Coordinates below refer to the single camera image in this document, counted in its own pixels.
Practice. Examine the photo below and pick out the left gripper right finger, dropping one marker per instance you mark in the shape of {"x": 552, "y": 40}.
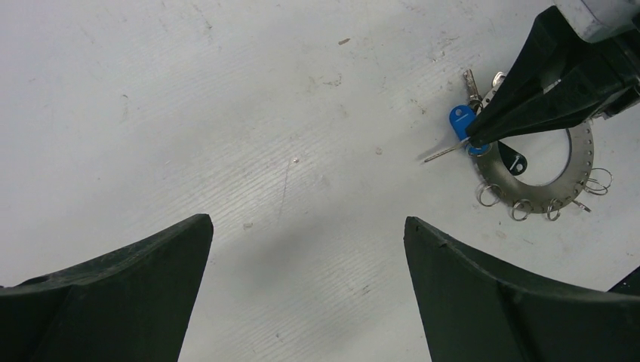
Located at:
{"x": 476, "y": 307}

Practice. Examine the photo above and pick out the metal perforated ring disc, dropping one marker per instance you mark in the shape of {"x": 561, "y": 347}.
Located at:
{"x": 550, "y": 182}

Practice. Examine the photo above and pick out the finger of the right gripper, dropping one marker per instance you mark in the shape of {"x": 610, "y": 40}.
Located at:
{"x": 584, "y": 91}
{"x": 543, "y": 59}

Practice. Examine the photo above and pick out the black head key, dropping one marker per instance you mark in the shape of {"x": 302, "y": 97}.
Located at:
{"x": 515, "y": 162}

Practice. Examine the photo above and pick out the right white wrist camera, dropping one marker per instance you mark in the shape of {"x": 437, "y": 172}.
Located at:
{"x": 597, "y": 20}

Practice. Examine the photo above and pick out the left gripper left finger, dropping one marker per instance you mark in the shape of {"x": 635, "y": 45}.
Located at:
{"x": 131, "y": 304}

